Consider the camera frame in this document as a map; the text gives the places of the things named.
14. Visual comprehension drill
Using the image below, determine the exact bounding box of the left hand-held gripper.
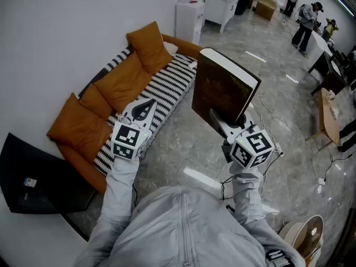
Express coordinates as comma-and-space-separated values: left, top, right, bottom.
111, 98, 158, 161

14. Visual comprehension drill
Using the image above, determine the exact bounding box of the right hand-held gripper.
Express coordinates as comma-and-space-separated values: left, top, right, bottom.
210, 108, 275, 169

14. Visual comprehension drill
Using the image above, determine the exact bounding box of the dark brown hardcover book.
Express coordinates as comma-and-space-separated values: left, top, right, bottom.
191, 47, 262, 126

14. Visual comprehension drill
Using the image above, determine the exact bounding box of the orange sofa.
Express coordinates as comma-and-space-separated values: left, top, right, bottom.
46, 21, 204, 195

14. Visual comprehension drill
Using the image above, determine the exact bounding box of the person's right forearm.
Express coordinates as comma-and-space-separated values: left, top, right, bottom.
229, 164, 268, 225

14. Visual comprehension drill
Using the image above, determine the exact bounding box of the person's left forearm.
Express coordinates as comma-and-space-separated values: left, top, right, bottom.
99, 156, 141, 225

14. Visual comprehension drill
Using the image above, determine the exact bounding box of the orange sofa cushion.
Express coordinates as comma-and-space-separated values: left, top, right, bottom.
93, 51, 153, 113
79, 83, 113, 119
126, 21, 174, 75
46, 92, 113, 157

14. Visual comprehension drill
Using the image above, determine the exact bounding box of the small white pillow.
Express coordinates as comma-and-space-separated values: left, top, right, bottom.
164, 41, 179, 57

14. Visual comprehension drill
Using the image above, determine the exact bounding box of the light wooden coffee table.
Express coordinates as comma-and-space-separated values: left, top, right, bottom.
305, 87, 342, 152

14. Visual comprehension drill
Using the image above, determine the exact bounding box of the white water dispenser cabinet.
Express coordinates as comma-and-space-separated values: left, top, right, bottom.
175, 1, 205, 46

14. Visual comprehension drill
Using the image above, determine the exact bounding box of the dark wooden desk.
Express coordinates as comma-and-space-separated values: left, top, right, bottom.
311, 47, 355, 96

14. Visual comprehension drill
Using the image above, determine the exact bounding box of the white table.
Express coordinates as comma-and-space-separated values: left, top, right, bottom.
307, 31, 334, 75

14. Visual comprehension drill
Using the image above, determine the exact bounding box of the person's grey jacket torso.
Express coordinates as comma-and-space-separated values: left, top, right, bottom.
73, 185, 304, 267

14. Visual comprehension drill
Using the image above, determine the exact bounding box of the black side table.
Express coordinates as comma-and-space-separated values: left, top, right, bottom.
0, 132, 98, 215

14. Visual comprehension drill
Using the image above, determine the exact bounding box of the white vanity cabinet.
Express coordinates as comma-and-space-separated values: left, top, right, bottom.
201, 0, 240, 34

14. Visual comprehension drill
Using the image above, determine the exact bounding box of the black bin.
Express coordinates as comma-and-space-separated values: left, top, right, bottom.
235, 0, 253, 16

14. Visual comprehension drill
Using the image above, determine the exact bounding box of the brown cardboard box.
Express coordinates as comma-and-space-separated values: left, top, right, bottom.
254, 0, 278, 21

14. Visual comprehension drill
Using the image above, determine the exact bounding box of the round brown disc stand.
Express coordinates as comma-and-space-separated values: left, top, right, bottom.
278, 215, 325, 267

